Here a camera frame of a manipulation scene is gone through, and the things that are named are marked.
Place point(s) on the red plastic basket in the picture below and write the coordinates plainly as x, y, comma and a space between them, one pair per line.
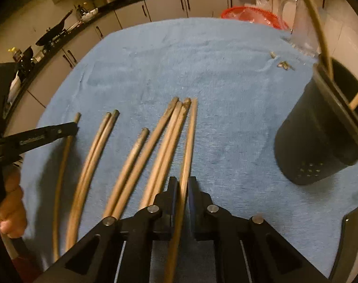
254, 15

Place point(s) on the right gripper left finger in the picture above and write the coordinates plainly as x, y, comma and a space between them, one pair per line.
118, 250

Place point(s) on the person left hand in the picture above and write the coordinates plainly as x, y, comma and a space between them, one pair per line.
13, 221

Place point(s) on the black chopstick holder cup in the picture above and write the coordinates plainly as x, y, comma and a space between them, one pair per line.
320, 135

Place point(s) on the small metal screws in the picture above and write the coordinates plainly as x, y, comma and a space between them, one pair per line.
281, 64

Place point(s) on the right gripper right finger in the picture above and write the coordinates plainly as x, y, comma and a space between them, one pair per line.
246, 250

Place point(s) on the black wok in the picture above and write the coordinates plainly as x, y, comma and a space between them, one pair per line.
52, 32

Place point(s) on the clear glass mug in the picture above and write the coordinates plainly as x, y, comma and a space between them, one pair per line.
302, 34

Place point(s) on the yellow cap oil bottle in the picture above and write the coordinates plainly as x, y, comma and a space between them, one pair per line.
16, 54

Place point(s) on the blue towel table cover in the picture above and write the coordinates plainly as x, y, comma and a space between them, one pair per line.
243, 98

